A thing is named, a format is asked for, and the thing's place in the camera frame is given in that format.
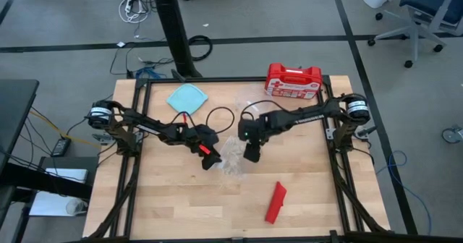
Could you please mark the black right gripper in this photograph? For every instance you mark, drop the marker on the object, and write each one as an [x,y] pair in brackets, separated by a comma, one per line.
[253,127]

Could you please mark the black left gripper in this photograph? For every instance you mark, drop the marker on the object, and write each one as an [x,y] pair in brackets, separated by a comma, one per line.
[195,136]

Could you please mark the clear zip plastic bag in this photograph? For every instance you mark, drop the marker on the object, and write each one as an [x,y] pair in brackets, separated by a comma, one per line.
[231,160]

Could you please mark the red bandage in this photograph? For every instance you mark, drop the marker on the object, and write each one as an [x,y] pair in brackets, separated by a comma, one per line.
[275,203]

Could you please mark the light blue cloth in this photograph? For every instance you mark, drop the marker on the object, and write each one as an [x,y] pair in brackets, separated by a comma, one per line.
[186,98]

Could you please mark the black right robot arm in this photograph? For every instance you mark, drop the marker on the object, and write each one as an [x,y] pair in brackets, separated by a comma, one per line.
[307,113]

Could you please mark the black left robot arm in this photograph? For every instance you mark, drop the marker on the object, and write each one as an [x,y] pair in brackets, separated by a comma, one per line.
[152,127]

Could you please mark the red first aid kit case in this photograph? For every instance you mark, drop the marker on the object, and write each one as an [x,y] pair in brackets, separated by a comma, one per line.
[293,80]

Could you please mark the black tower fan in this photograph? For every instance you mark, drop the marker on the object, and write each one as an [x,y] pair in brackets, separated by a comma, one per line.
[175,29]

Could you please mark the black side stand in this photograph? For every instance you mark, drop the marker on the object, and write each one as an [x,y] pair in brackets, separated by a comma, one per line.
[68,162]

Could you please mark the clear plastic cup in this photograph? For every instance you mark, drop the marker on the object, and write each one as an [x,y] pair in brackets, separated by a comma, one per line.
[76,207]

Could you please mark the white flat device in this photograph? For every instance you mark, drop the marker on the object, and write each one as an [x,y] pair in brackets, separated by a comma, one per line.
[67,175]

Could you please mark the white paper scrap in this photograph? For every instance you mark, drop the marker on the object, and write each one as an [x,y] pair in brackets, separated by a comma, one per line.
[121,44]

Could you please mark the black power adapter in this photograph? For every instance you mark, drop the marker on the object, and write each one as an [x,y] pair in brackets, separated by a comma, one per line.
[60,147]

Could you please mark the white paper sheet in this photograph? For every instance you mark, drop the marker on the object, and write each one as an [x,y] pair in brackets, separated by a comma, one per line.
[47,205]

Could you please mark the grey caster wheel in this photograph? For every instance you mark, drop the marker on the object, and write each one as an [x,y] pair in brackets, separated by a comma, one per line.
[451,134]

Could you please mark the black desk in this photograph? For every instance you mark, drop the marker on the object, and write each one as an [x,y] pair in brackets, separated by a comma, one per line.
[14,105]

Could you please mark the white blue office chair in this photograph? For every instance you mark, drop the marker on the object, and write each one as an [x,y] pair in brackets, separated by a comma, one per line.
[419,22]

